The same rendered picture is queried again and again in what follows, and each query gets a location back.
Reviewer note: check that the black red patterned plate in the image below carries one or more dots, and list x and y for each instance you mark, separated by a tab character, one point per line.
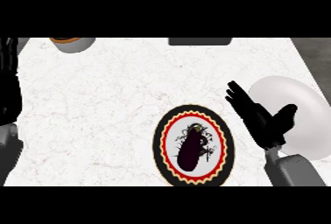
194	145

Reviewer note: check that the grey pot with orange rim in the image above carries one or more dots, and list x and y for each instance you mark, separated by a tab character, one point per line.
73	44

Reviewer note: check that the dark grey flat appliance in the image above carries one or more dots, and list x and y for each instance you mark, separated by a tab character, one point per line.
200	41

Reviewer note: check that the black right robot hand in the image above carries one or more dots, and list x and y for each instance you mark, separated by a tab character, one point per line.
258	119

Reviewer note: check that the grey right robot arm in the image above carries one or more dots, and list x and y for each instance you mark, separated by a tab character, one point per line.
292	170

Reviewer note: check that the dark purple eggplant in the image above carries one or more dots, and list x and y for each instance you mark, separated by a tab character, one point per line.
191	148

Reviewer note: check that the plain white plate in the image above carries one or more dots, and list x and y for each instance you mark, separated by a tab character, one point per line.
298	116

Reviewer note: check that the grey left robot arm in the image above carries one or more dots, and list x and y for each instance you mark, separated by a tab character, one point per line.
8	151

